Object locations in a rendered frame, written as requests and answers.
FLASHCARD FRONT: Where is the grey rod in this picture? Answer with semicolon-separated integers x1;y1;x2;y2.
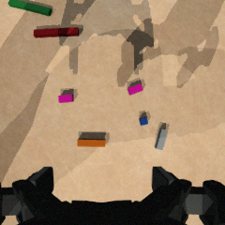
155;128;168;150

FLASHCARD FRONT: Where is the green rod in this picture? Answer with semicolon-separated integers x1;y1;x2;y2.
8;0;53;17

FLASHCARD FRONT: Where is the red rod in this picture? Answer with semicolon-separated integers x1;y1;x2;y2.
34;27;79;38

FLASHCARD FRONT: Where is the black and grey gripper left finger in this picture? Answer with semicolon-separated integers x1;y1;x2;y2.
0;167;81;225

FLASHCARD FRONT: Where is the small magenta block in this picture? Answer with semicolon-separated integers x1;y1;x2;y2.
127;84;143;95
58;95;74;103

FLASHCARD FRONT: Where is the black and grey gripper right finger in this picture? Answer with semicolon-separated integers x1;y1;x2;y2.
121;166;225;225

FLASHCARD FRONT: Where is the small blue cube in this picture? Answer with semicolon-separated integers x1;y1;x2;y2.
139;117;148;126

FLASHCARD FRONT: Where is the orange rod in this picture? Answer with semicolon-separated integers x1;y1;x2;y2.
77;139;105;147

